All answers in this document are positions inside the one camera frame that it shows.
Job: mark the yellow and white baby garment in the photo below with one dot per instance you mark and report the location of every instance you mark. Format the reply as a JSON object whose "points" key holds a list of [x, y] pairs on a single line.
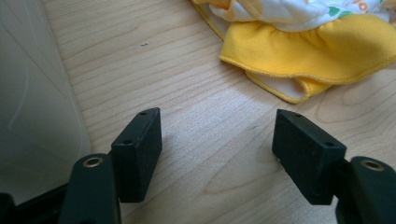
{"points": [[305, 46]]}

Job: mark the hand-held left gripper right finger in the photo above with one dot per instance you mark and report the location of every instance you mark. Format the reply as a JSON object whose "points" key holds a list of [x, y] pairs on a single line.
{"points": [[311, 161]]}

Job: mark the translucent plastic storage bin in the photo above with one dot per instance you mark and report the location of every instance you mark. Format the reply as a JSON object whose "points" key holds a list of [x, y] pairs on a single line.
{"points": [[34, 102]]}

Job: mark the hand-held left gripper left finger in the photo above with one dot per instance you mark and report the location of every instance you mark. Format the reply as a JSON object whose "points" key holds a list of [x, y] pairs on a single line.
{"points": [[134, 161]]}

